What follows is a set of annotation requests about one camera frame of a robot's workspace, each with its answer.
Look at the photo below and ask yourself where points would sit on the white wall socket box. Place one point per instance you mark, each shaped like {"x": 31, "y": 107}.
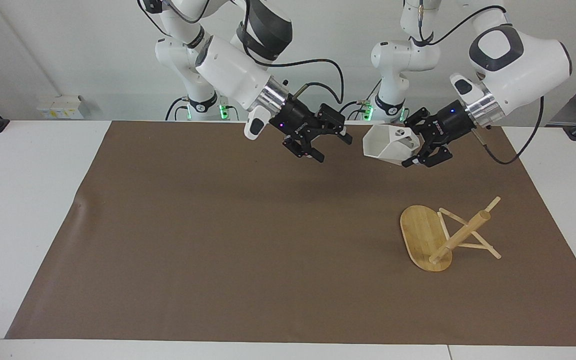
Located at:
{"x": 60, "y": 107}

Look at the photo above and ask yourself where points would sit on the white faceted cup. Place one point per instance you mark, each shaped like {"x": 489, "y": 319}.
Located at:
{"x": 383, "y": 142}

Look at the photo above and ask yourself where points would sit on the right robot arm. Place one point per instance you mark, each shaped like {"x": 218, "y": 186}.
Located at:
{"x": 228, "y": 70}

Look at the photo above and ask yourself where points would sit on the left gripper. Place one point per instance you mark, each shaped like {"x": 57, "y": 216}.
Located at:
{"x": 448, "y": 126}

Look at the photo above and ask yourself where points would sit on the wooden cup rack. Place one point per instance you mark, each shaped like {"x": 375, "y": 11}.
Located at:
{"x": 423, "y": 235}

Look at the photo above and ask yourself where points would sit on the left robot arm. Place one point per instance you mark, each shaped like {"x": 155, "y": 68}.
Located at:
{"x": 518, "y": 55}

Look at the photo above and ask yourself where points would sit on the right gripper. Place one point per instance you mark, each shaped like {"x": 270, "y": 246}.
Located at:
{"x": 295, "y": 122}

